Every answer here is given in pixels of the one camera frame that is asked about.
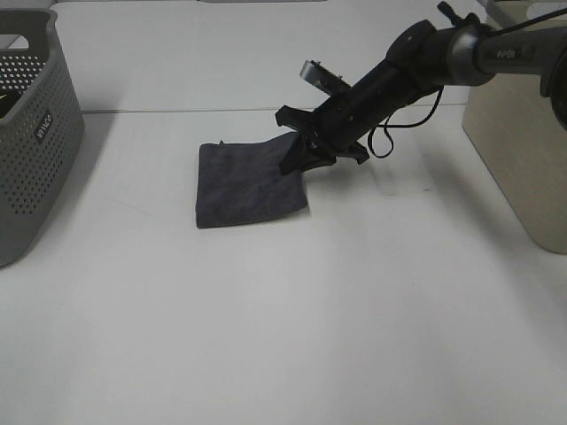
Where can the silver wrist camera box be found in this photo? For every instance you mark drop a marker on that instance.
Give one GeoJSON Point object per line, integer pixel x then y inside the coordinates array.
{"type": "Point", "coordinates": [321, 78]}

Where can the grey perforated plastic basket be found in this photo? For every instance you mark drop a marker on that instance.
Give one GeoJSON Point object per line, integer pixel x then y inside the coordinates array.
{"type": "Point", "coordinates": [41, 127]}

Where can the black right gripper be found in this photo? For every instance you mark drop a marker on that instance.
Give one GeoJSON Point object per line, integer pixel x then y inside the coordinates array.
{"type": "Point", "coordinates": [333, 128]}

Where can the beige plastic storage box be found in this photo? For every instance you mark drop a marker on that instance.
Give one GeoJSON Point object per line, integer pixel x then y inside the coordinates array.
{"type": "Point", "coordinates": [517, 120]}

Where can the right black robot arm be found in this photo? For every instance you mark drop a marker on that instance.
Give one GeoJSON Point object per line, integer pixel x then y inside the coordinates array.
{"type": "Point", "coordinates": [421, 61]}

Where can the dark grey towel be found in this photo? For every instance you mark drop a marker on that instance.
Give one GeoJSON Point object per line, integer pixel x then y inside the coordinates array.
{"type": "Point", "coordinates": [241, 183]}

